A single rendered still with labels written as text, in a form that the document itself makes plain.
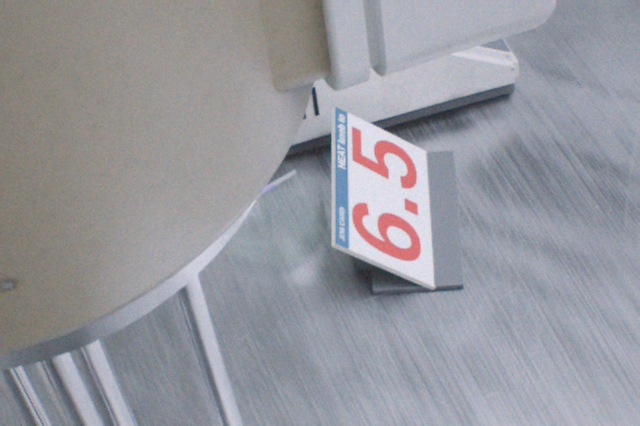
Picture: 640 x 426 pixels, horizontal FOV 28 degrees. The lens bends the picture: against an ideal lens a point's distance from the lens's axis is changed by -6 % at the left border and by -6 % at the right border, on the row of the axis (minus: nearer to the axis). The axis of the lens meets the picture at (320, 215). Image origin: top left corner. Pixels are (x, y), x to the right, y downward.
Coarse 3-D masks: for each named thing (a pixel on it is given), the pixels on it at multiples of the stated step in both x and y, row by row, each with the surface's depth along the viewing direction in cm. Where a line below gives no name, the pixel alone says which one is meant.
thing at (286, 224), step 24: (288, 168) 69; (288, 192) 70; (312, 192) 69; (264, 216) 69; (288, 216) 69; (312, 216) 69; (240, 240) 66; (264, 240) 68; (288, 240) 65; (312, 240) 67; (264, 264) 67; (288, 264) 67
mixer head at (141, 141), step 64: (0, 0) 12; (64, 0) 13; (128, 0) 13; (192, 0) 14; (256, 0) 15; (320, 0) 16; (384, 0) 16; (448, 0) 16; (512, 0) 16; (0, 64) 13; (64, 64) 13; (128, 64) 14; (192, 64) 15; (256, 64) 16; (320, 64) 16; (384, 64) 17; (0, 128) 13; (64, 128) 14; (128, 128) 14; (192, 128) 15; (256, 128) 16; (0, 192) 14; (64, 192) 14; (128, 192) 15; (192, 192) 16; (256, 192) 17; (0, 256) 14; (64, 256) 15; (128, 256) 15; (192, 256) 16; (0, 320) 15; (64, 320) 16; (128, 320) 17
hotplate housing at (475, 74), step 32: (448, 64) 70; (480, 64) 70; (512, 64) 71; (320, 96) 69; (352, 96) 69; (384, 96) 70; (416, 96) 71; (448, 96) 71; (480, 96) 73; (320, 128) 70
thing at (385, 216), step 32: (352, 128) 68; (352, 160) 67; (384, 160) 68; (416, 160) 70; (352, 192) 65; (384, 192) 67; (416, 192) 68; (352, 224) 64; (384, 224) 65; (416, 224) 67; (384, 256) 64; (416, 256) 65
